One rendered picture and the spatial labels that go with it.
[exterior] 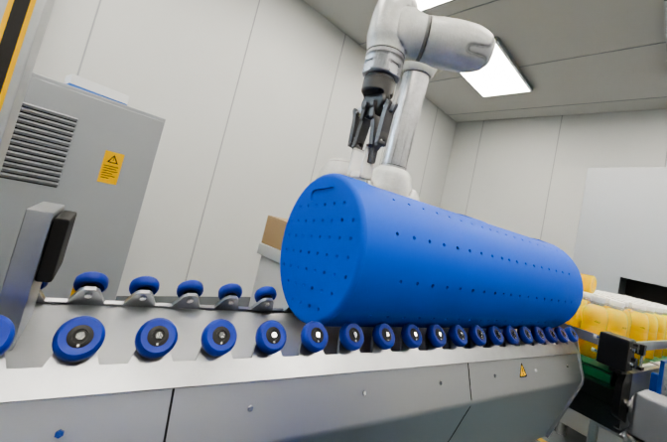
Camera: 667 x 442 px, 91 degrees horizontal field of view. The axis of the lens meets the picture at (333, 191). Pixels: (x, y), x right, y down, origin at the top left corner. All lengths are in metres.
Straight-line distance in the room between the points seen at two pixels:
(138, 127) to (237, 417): 1.52
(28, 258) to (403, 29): 0.74
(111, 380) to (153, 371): 0.04
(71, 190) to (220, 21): 2.24
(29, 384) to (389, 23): 0.80
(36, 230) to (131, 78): 2.74
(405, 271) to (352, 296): 0.11
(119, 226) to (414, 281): 1.51
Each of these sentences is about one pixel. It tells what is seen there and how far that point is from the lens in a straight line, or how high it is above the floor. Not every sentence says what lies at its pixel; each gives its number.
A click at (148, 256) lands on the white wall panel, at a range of 3.27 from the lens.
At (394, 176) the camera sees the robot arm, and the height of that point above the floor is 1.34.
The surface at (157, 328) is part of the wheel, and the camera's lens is 0.47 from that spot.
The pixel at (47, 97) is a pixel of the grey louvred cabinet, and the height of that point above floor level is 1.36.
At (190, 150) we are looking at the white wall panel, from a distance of 3.24.
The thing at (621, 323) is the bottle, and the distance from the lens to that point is 1.49.
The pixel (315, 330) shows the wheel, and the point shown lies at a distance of 0.56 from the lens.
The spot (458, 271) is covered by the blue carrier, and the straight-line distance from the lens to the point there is 0.70.
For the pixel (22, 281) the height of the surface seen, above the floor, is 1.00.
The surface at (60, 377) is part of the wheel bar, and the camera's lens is 0.48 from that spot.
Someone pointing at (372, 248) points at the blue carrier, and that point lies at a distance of 0.53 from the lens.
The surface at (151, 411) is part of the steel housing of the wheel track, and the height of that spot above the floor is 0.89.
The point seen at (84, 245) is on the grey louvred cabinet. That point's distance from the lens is 1.86.
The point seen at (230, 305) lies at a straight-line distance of 0.71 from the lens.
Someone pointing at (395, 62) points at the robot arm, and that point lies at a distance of 0.80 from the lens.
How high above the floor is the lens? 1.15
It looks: 5 degrees up
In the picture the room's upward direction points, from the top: 13 degrees clockwise
